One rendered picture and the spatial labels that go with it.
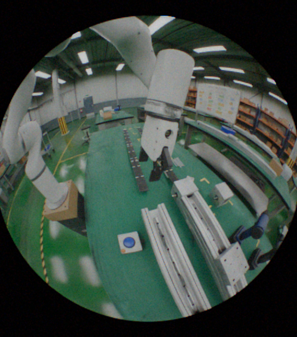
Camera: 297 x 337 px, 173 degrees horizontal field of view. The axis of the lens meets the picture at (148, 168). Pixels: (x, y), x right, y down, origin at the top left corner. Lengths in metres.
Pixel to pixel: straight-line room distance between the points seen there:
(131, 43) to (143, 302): 0.77
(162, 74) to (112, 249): 0.58
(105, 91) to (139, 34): 11.07
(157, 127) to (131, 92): 11.47
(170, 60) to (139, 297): 0.70
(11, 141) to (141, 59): 0.48
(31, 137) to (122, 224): 0.57
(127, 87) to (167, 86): 11.42
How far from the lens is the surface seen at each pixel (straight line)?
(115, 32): 0.26
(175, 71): 0.21
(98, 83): 11.41
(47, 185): 0.56
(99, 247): 0.51
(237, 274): 0.50
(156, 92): 0.21
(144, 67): 0.32
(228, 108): 3.13
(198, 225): 0.44
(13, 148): 0.47
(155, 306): 0.55
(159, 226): 0.42
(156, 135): 0.21
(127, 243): 0.40
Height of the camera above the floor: 1.24
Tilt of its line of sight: 41 degrees down
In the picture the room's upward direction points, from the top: straight up
